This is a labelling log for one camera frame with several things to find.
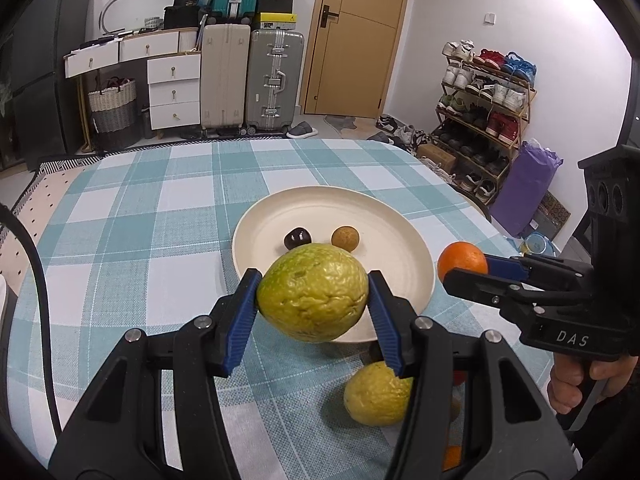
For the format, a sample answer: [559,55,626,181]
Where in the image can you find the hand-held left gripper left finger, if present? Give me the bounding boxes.
[47,268,264,480]

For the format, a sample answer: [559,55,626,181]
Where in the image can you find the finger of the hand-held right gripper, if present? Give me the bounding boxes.
[485,254,594,286]
[444,267,592,324]

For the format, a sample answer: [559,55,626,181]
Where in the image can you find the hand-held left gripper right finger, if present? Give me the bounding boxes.
[367,270,583,480]

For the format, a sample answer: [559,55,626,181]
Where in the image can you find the orange mandarin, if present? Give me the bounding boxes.
[437,241,489,283]
[442,444,464,472]

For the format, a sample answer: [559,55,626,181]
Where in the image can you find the green-yellow citrus fruit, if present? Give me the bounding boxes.
[344,361,415,427]
[256,243,370,343]

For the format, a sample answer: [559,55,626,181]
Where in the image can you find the cream round plate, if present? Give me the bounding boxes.
[231,186,435,345]

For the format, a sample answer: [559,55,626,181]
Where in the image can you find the person's right hand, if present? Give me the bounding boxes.
[547,355,640,415]

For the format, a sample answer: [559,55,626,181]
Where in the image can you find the blue bowl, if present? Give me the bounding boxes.
[519,232,557,257]

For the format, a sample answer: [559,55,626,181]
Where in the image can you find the purple bag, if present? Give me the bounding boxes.
[489,140,564,239]

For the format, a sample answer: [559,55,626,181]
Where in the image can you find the dark purple plum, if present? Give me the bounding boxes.
[284,230,314,252]

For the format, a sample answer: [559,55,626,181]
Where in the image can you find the teal checked tablecloth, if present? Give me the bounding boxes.
[0,137,568,480]

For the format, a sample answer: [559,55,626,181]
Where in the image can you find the cardboard box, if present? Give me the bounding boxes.
[416,143,457,174]

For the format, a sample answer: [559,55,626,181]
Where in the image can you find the metal shoe rack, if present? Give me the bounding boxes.
[431,40,539,207]

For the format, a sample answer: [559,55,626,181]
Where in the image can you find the pile of loose shoes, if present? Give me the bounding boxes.
[367,114,432,153]

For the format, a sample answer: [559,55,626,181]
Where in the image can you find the rows of racked shoes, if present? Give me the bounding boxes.
[432,39,538,201]

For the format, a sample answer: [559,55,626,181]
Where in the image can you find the grey floor mat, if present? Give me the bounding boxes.
[323,113,357,134]

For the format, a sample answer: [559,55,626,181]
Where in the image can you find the beige dotted rug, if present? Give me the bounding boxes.
[0,156,103,291]

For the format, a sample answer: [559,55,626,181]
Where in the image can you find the beige suitcase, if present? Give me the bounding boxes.
[200,23,252,137]

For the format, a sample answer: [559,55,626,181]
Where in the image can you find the silver suitcase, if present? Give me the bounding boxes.
[245,29,305,135]

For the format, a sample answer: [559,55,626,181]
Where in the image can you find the white drawer cabinet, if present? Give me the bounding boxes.
[63,27,202,141]

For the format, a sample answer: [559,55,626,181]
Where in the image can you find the woven laundry basket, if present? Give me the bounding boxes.
[88,77,138,150]

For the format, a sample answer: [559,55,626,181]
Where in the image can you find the wooden door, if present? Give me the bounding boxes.
[302,0,415,117]

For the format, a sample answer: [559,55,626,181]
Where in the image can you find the white ribbed bin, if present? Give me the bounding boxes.
[177,27,202,54]

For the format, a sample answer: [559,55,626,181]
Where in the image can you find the black storage box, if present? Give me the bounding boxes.
[163,5,201,30]

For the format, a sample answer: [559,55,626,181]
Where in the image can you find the stack of shoe boxes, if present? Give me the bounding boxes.
[256,0,297,31]

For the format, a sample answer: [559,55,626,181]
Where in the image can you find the black cable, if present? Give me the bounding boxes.
[0,204,66,441]

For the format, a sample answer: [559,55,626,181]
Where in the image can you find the curved frame mirror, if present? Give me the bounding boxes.
[98,0,174,34]

